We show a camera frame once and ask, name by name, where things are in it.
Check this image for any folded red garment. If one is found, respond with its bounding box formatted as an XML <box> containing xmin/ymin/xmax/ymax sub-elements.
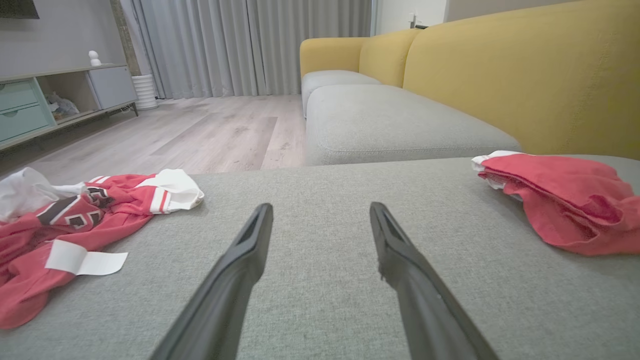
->
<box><xmin>471</xmin><ymin>150</ymin><xmax>640</xmax><ymax>257</ymax></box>

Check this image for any grey pleated curtain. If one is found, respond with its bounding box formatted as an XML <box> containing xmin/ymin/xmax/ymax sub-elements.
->
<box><xmin>120</xmin><ymin>0</ymin><xmax>373</xmax><ymax>100</ymax></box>

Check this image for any red white sports jersey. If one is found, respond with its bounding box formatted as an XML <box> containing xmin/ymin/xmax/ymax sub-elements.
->
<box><xmin>0</xmin><ymin>167</ymin><xmax>206</xmax><ymax>331</ymax></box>

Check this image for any mint and grey cabinet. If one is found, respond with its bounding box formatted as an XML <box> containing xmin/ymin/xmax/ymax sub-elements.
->
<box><xmin>0</xmin><ymin>63</ymin><xmax>140</xmax><ymax>151</ymax></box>

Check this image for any medium grey sofa seat cushion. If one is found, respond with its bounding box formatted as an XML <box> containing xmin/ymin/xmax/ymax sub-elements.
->
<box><xmin>305</xmin><ymin>84</ymin><xmax>523</xmax><ymax>167</ymax></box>

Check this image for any crumpled plastic bag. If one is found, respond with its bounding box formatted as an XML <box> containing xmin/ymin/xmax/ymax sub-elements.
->
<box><xmin>45</xmin><ymin>91</ymin><xmax>81</xmax><ymax>121</ymax></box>

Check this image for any white ribbed plant pot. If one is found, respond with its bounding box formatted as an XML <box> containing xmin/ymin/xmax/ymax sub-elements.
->
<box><xmin>131</xmin><ymin>74</ymin><xmax>159</xmax><ymax>111</ymax></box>

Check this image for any small grey sofa seat cushion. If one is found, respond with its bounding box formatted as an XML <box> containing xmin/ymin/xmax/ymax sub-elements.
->
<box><xmin>301</xmin><ymin>69</ymin><xmax>383</xmax><ymax>118</ymax></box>

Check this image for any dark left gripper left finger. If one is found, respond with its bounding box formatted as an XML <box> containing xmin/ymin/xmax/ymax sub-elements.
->
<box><xmin>149</xmin><ymin>202</ymin><xmax>275</xmax><ymax>360</ymax></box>

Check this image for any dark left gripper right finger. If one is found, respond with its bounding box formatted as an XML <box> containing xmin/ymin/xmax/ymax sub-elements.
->
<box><xmin>369</xmin><ymin>201</ymin><xmax>502</xmax><ymax>360</ymax></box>

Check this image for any black flat television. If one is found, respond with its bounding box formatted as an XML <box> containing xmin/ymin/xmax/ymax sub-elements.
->
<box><xmin>0</xmin><ymin>0</ymin><xmax>40</xmax><ymax>20</ymax></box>

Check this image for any yellow sofa backrest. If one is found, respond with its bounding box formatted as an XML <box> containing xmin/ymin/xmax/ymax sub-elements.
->
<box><xmin>299</xmin><ymin>0</ymin><xmax>640</xmax><ymax>162</ymax></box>

